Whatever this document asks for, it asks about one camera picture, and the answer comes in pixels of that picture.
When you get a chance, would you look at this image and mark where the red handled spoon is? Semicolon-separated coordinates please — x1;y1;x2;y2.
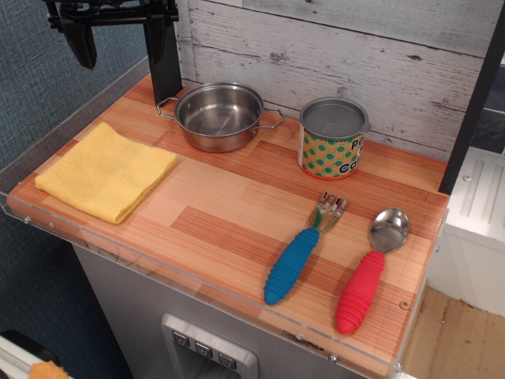
335;208;410;335

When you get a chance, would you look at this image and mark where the blue handled fork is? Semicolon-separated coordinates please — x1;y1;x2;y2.
264;193;347;306

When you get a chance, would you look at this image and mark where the green dotted toy can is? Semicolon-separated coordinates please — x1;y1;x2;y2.
297;97;371;180

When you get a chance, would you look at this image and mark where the black vertical post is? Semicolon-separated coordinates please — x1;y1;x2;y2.
439;4;504;195

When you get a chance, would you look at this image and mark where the small steel pot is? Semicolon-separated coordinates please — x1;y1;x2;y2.
156;82;286;153

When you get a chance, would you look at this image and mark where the white toy sink cabinet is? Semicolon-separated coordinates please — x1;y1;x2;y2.
428;148;504;316

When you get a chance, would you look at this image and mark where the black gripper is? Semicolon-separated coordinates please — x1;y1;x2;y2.
44;1;179;69

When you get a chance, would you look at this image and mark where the clear acrylic table guard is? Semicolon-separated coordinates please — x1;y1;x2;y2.
1;64;412;378

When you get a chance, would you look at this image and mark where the yellow towel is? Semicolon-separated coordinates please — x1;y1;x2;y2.
35;122;177;224

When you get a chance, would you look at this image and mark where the grey toy fridge dispenser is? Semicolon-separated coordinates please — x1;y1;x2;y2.
161;313;259;378

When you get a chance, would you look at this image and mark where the orange object at corner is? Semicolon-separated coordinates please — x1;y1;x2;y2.
28;361;70;379

